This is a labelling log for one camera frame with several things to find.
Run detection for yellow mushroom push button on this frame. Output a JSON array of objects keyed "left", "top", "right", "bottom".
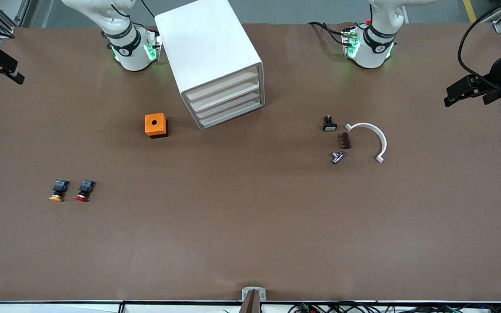
[{"left": 49, "top": 180, "right": 69, "bottom": 202}]

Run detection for red mushroom push button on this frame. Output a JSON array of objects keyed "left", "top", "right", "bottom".
[{"left": 75, "top": 179, "right": 96, "bottom": 203}]

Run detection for brown table cover mat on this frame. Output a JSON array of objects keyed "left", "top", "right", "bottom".
[{"left": 0, "top": 21, "right": 501, "bottom": 303}]

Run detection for white curved plastic bracket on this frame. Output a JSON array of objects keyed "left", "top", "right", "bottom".
[{"left": 345, "top": 123, "right": 387, "bottom": 164}]

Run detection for orange button enclosure box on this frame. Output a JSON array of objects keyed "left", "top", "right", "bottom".
[{"left": 145, "top": 113, "right": 169, "bottom": 139}]

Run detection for black arm base cable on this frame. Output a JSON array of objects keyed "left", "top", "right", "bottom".
[{"left": 307, "top": 21, "right": 347, "bottom": 46}]

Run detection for black cable bundle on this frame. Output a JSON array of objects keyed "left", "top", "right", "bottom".
[{"left": 287, "top": 301, "right": 501, "bottom": 313}]

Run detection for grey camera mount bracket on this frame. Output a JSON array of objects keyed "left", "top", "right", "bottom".
[{"left": 241, "top": 287, "right": 267, "bottom": 313}]

